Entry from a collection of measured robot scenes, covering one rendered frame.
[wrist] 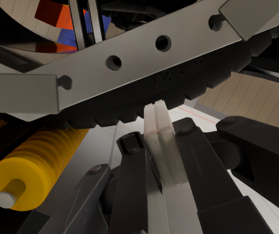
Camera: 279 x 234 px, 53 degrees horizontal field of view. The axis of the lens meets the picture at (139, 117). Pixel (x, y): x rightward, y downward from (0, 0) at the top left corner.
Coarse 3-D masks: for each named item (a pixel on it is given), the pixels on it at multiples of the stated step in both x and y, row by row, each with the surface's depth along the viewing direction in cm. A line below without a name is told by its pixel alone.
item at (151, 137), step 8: (152, 104) 20; (144, 112) 19; (152, 112) 17; (144, 120) 17; (152, 120) 16; (144, 128) 15; (152, 128) 14; (144, 136) 14; (152, 136) 13; (152, 144) 13; (160, 144) 14; (152, 152) 14; (160, 152) 14; (160, 160) 14; (168, 160) 14; (160, 168) 14; (168, 168) 14; (160, 176) 14; (168, 176) 14; (168, 184) 14
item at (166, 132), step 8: (160, 104) 18; (160, 112) 17; (168, 112) 18; (160, 120) 15; (168, 120) 15; (160, 128) 14; (168, 128) 13; (160, 136) 13; (168, 136) 13; (168, 144) 13; (176, 144) 13; (168, 152) 14; (176, 152) 14; (176, 160) 14; (176, 168) 14; (184, 168) 14; (176, 176) 14; (184, 176) 14
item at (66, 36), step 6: (84, 18) 369; (108, 18) 386; (90, 24) 373; (108, 24) 394; (66, 30) 379; (72, 30) 375; (90, 30) 376; (60, 36) 387; (66, 36) 378; (72, 36) 376; (60, 42) 385; (66, 42) 380; (72, 42) 378
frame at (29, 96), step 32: (224, 0) 22; (256, 0) 21; (128, 32) 23; (160, 32) 22; (192, 32) 22; (224, 32) 22; (256, 32) 22; (0, 64) 23; (32, 64) 28; (64, 64) 23; (96, 64) 23; (128, 64) 23; (160, 64) 23; (0, 96) 24; (32, 96) 24; (64, 96) 24
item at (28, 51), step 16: (80, 0) 33; (96, 0) 32; (192, 0) 50; (0, 16) 48; (80, 16) 32; (96, 16) 32; (0, 32) 39; (16, 32) 45; (32, 32) 52; (80, 32) 33; (96, 32) 33; (16, 48) 32; (32, 48) 35; (48, 48) 39; (64, 48) 44; (80, 48) 33
